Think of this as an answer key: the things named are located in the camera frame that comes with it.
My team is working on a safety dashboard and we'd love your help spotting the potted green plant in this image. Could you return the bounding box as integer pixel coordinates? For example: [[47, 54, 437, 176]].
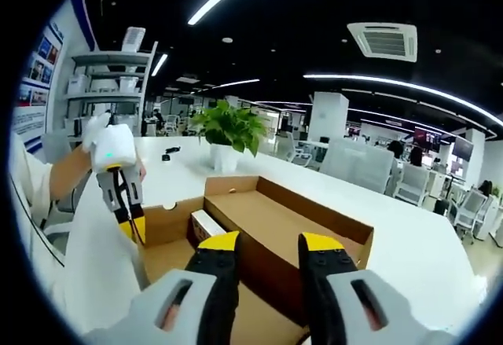
[[189, 99, 268, 172]]

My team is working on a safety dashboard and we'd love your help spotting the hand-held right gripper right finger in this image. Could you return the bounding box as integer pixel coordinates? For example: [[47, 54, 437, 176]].
[[297, 233, 457, 345]]

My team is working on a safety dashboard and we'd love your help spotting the red wall screen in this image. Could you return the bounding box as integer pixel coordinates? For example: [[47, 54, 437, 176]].
[[414, 127, 442, 146]]

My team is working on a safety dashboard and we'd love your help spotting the frosted desk divider panel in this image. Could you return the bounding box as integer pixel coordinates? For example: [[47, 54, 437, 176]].
[[320, 138, 395, 196]]

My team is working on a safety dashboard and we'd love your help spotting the white small carton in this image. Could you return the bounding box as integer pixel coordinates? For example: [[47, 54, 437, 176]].
[[190, 209, 229, 251]]

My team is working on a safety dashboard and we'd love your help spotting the white storage bin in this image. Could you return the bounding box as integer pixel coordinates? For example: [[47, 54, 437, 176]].
[[119, 76, 140, 93], [68, 75, 90, 95]]

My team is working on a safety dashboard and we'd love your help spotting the white office chair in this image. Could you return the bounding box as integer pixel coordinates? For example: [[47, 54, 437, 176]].
[[454, 190, 489, 240], [394, 163, 430, 207]]

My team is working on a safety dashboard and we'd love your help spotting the blue white wall poster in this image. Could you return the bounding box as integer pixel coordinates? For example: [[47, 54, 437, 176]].
[[10, 0, 98, 153]]

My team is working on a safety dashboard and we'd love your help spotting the grey metal shelf rack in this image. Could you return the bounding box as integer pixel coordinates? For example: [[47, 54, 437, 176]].
[[62, 40, 159, 144]]

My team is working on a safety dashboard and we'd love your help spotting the white ribbed basket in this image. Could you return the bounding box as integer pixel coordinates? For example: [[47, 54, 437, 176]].
[[121, 26, 147, 53]]

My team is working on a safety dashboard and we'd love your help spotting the dark wall screen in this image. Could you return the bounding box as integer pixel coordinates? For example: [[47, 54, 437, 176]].
[[451, 137, 475, 162]]

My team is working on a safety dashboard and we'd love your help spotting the brown cardboard shoe box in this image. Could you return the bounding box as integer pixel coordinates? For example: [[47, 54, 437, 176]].
[[141, 174, 375, 345]]

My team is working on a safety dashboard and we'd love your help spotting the ceiling air conditioner vent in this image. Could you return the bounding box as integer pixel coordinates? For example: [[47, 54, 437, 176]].
[[347, 21, 418, 63]]

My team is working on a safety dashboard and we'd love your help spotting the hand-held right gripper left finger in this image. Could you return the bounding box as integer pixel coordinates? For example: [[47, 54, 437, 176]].
[[84, 229, 241, 345]]

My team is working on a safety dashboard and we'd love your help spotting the short ceiling light strip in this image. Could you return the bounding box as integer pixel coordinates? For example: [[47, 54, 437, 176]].
[[150, 53, 169, 78]]

